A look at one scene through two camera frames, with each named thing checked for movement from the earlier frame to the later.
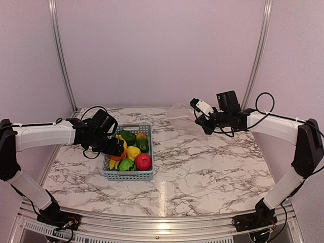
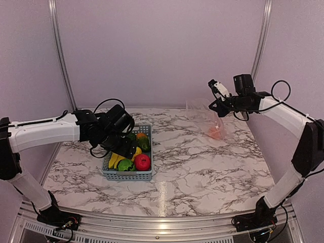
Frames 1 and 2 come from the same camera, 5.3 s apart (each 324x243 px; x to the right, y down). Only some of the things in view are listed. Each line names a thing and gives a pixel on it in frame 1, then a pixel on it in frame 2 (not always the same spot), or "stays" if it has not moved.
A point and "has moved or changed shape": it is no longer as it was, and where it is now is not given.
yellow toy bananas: [116, 159] stays
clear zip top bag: [183, 117] has moved or changed shape
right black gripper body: [223, 120] to [238, 106]
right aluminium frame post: [268, 5] stays
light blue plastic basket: [146, 175] stays
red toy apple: [143, 162] stays
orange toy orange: [116, 158] to [215, 132]
